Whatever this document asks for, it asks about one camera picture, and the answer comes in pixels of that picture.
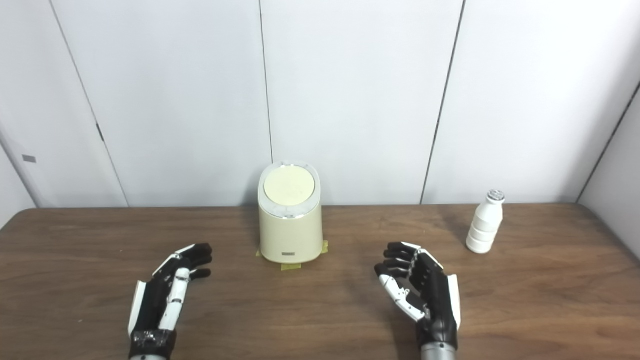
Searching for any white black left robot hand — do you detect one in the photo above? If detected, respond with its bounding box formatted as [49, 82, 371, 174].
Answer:
[127, 243, 214, 358]

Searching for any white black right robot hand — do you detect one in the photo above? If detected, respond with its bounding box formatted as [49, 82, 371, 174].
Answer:
[374, 242, 462, 350]

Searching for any small white plastic bottle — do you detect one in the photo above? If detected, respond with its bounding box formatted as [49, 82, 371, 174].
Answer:
[466, 189, 506, 254]

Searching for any cream-colored lidded bin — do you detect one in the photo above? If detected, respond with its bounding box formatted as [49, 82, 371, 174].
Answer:
[257, 161, 324, 264]

